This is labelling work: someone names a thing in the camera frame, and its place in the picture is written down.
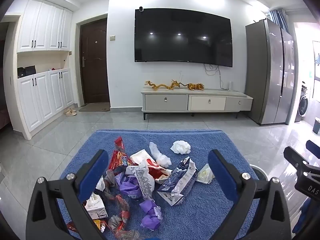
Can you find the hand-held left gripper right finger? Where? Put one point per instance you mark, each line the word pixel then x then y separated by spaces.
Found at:
pixel 222 175

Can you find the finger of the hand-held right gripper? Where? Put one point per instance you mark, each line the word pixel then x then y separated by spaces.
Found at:
pixel 300 162
pixel 314 148

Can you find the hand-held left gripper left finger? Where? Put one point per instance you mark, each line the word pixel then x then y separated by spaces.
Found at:
pixel 96 172

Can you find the white trash bin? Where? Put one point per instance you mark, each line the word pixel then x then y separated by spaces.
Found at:
pixel 258 168

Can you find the small white tissue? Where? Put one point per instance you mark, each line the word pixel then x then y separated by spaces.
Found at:
pixel 100 183

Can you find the clear yellowish wrapper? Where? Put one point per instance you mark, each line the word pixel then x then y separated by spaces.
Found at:
pixel 205 175

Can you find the dark container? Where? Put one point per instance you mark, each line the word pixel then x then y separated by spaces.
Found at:
pixel 317 125

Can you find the red snack packet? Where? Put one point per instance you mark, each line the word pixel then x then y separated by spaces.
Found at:
pixel 120 160

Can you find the purple plastic bag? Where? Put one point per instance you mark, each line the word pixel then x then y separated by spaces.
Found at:
pixel 127 183

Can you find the white brown drink carton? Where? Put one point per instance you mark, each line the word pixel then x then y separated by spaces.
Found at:
pixel 96 206

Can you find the red grey twisted wrapper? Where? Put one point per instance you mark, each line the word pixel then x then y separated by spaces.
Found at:
pixel 121 205

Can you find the blue cloth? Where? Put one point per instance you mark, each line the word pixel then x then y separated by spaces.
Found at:
pixel 200 212

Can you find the washing machine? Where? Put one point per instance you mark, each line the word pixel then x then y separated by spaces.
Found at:
pixel 303 105

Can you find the white printed plastic bag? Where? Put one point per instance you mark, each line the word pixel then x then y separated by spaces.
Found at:
pixel 144 183

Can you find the white crumpled tissue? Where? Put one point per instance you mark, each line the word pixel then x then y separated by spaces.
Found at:
pixel 180 147

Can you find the white red paper bag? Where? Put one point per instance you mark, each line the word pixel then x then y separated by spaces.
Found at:
pixel 147 160

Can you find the orange red wrapper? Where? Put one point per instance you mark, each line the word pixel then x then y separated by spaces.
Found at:
pixel 98 225

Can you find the clear white plastic bag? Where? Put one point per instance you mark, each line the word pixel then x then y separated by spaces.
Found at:
pixel 158 154

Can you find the beige slipper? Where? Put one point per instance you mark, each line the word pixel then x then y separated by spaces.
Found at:
pixel 73 112
pixel 67 111

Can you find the brown door mat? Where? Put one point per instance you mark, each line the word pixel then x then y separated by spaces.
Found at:
pixel 95 107

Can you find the grey crumpled wrapper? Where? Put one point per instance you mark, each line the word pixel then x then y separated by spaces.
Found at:
pixel 125 233

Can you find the purple crumpled wrapper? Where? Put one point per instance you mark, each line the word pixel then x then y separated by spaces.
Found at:
pixel 150 215

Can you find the white television cabinet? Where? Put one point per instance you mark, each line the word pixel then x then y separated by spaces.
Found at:
pixel 195 102

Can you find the silver refrigerator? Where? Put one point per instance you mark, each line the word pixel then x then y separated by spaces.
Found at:
pixel 267 75

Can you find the white power strip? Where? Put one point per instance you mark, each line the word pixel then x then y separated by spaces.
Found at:
pixel 230 85

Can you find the dark brown door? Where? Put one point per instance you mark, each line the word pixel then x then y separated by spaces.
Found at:
pixel 96 62

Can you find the black bag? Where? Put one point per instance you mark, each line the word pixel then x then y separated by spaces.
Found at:
pixel 27 71

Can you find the white wall cabinet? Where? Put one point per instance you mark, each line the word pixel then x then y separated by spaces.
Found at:
pixel 40 100

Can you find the wall light switch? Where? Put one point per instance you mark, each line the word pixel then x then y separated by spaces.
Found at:
pixel 112 38

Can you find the black wall television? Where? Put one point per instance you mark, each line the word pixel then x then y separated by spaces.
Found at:
pixel 182 37

